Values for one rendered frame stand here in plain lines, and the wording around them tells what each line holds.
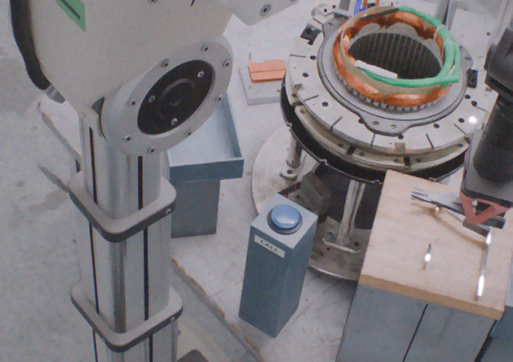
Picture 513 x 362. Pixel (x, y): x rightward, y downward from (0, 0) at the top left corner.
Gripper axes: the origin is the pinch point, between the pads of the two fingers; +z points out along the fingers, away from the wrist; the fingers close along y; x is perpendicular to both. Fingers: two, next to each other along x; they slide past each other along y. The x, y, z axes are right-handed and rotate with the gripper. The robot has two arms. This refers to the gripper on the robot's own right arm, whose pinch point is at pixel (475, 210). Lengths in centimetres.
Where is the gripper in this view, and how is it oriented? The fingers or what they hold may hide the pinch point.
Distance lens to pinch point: 132.3
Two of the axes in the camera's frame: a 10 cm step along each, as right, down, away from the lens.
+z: -1.0, 6.3, 7.7
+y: 2.6, -7.3, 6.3
